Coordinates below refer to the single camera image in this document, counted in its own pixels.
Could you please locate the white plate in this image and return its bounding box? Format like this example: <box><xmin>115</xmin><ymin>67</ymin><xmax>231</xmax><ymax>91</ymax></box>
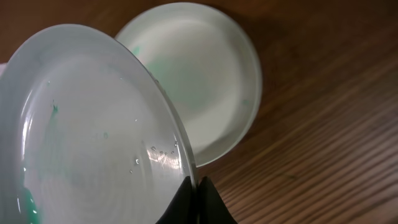
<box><xmin>116</xmin><ymin>2</ymin><xmax>262</xmax><ymax>167</ymax></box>
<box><xmin>1</xmin><ymin>24</ymin><xmax>196</xmax><ymax>223</ymax></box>

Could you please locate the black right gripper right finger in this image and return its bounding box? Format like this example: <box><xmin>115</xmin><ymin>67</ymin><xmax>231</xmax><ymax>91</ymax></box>
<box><xmin>198</xmin><ymin>177</ymin><xmax>238</xmax><ymax>224</ymax></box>

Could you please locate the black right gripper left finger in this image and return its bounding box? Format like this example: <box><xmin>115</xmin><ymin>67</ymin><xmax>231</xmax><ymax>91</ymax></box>
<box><xmin>156</xmin><ymin>176</ymin><xmax>195</xmax><ymax>224</ymax></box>

